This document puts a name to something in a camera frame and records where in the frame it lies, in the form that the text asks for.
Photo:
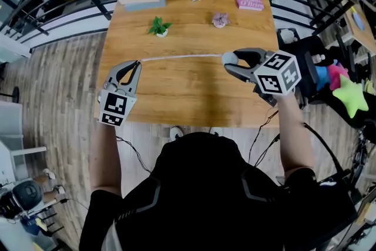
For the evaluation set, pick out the black waste bin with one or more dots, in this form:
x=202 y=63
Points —
x=288 y=36

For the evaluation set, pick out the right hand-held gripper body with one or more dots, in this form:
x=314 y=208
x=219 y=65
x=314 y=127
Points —
x=279 y=73

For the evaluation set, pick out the blue pillow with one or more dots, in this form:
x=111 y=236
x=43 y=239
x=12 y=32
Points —
x=323 y=78

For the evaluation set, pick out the light wooden side table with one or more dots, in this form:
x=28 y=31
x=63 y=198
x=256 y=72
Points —
x=368 y=38

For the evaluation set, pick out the pale blue flat box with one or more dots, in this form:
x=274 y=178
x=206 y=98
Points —
x=145 y=6

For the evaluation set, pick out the black office chair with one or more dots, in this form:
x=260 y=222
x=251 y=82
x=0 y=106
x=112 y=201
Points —
x=305 y=76

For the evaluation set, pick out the yellow-green cloth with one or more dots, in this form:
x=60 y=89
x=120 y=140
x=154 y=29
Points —
x=370 y=86

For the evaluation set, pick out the white shelf unit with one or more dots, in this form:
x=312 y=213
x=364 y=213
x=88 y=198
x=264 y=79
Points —
x=10 y=117

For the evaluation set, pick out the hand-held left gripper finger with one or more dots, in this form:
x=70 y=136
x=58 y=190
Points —
x=117 y=75
x=135 y=80

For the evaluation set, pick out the person's left forearm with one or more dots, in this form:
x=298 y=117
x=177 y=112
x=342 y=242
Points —
x=104 y=155

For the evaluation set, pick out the green star pillow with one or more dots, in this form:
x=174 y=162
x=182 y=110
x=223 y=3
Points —
x=351 y=97

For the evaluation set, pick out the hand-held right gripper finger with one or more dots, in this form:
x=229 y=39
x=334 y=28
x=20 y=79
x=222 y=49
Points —
x=258 y=54
x=242 y=72

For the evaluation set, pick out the blue plate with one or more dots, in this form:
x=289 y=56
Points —
x=359 y=22

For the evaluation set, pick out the grey round tape measure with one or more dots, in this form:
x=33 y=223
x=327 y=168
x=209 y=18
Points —
x=230 y=58

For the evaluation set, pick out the small green potted plant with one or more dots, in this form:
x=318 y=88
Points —
x=159 y=28

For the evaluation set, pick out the person's white left shoe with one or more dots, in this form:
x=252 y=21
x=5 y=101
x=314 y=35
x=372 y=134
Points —
x=176 y=133

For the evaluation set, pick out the clear water bottle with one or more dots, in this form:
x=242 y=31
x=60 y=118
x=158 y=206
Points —
x=318 y=58

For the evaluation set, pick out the person's black shirt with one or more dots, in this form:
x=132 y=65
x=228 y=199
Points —
x=202 y=191

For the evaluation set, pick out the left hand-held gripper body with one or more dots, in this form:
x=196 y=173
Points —
x=116 y=107

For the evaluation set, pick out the black bar stool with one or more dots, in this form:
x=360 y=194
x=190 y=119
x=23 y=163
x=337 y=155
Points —
x=14 y=94

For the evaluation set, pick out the person's right forearm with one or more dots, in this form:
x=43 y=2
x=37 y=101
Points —
x=293 y=135

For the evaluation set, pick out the pink star pillow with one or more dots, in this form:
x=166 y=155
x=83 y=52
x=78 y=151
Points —
x=337 y=75

